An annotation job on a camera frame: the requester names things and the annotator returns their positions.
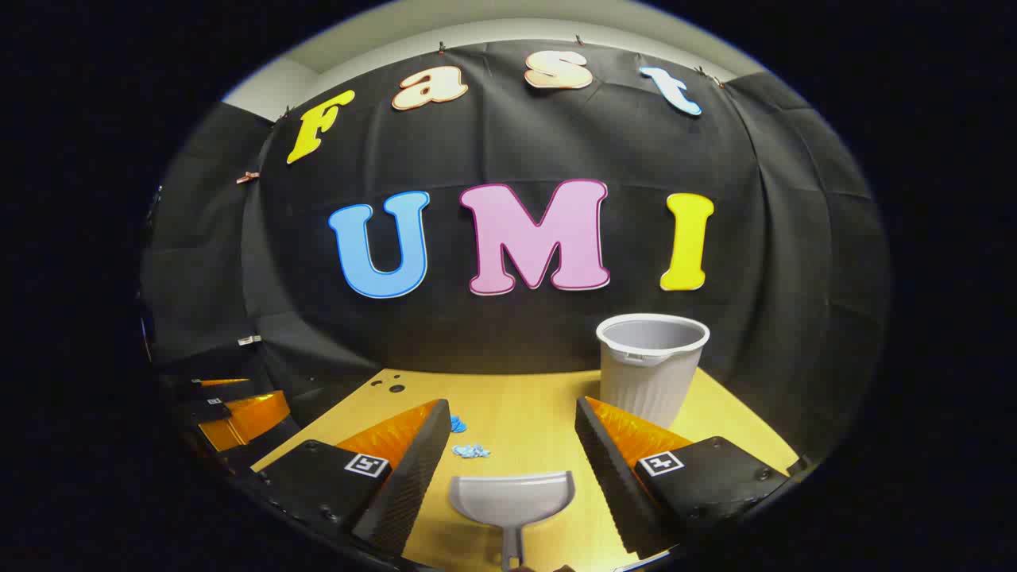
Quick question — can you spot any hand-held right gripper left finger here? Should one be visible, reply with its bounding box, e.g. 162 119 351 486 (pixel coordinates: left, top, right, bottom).
253 399 452 557

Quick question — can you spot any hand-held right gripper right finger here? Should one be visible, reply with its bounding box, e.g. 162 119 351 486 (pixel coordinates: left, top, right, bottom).
574 396 794 558

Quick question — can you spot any grey plastic dustpan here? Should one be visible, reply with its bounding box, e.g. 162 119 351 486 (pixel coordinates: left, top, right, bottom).
449 471 575 571

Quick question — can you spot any grey ribbed garbage bin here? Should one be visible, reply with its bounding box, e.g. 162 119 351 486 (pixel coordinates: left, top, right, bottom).
596 313 710 430

